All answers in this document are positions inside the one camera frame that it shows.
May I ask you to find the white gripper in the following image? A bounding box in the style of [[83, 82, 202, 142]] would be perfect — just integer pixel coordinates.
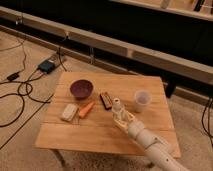
[[113, 111, 135, 133]]

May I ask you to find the white plastic bottle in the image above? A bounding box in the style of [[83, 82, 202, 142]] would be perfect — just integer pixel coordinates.
[[112, 98, 125, 120]]

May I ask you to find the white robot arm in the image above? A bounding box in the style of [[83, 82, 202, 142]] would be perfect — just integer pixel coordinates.
[[113, 111, 189, 171]]

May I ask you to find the clear plastic cup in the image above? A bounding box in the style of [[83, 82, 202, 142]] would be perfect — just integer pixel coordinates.
[[134, 90, 152, 113]]

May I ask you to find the dark chocolate bar box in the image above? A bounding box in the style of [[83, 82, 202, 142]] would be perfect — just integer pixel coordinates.
[[100, 92, 112, 110]]

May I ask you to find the orange carrot toy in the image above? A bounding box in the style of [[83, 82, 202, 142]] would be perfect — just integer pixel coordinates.
[[78, 102, 95, 118]]

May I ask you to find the wooden table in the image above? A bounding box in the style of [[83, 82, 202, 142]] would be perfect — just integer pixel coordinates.
[[36, 72, 181, 157]]

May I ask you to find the purple bowl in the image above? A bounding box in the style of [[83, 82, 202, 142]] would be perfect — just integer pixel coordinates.
[[70, 79, 93, 99]]

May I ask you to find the white sponge block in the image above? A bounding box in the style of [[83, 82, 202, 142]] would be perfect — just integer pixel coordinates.
[[61, 104, 78, 122]]

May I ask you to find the blue power box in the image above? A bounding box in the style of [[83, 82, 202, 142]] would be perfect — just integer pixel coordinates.
[[38, 60, 55, 74]]

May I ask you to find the black power adapter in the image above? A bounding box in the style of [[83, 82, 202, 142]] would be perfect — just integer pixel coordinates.
[[7, 72, 19, 81]]

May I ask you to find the black floor cable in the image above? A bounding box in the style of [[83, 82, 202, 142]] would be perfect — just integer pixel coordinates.
[[0, 39, 56, 128]]

